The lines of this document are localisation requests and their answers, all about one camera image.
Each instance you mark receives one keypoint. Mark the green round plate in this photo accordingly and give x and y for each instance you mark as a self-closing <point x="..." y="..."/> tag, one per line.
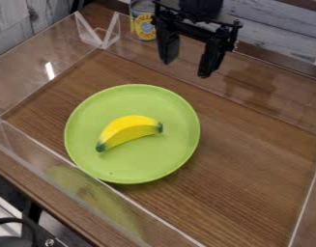
<point x="148" y="158"/>

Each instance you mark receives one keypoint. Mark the yellow labelled tin can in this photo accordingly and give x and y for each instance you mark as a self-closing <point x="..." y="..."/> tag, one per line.
<point x="141" y="10"/>

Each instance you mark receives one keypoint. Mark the clear acrylic enclosure walls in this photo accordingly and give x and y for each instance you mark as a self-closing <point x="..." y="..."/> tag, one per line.
<point x="246" y="191"/>

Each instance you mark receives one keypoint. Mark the yellow toy banana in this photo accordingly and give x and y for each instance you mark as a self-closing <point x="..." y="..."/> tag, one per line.
<point x="126" y="129"/>

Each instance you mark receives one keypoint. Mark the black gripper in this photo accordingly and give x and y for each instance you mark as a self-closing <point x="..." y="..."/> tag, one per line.
<point x="199" y="20"/>

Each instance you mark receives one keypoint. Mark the black metal table bracket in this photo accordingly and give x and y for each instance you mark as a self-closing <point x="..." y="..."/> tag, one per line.
<point x="45" y="239"/>

